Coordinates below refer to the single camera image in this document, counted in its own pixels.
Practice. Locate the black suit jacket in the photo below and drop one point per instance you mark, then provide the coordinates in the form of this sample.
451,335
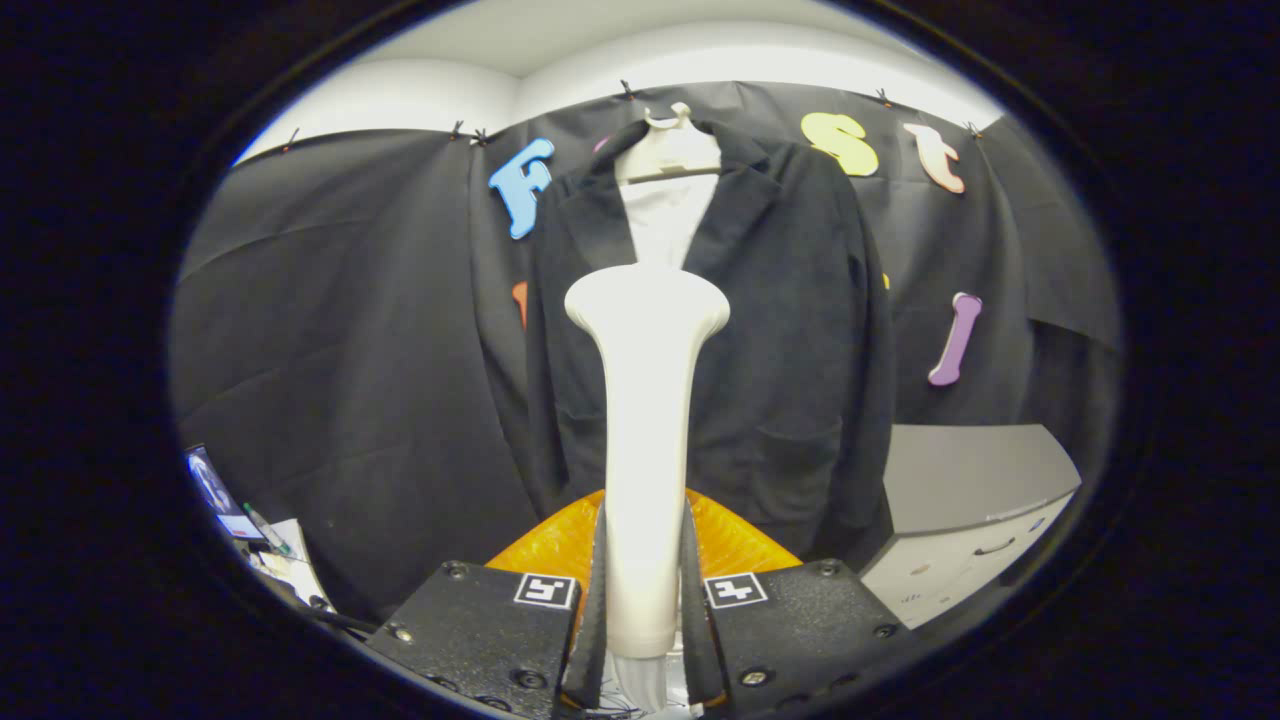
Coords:
790,350

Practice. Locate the white shirt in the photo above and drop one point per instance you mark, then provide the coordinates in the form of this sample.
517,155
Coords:
665,225

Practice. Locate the grey cabinet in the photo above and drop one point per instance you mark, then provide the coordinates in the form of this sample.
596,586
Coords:
960,470

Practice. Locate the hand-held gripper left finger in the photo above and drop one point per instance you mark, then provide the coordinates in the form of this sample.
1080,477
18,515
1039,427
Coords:
480,630

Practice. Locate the green marker pen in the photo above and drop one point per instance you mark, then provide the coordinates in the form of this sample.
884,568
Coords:
265,528

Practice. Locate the black backdrop cloth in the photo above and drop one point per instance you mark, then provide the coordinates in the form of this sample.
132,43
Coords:
350,350

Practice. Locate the white plastic box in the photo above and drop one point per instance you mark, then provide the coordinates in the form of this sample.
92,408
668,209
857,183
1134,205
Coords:
300,575

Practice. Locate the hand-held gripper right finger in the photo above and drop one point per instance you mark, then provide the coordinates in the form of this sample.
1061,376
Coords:
790,630

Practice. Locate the white clothes hanger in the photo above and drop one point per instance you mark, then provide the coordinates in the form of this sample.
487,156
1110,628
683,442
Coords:
670,155

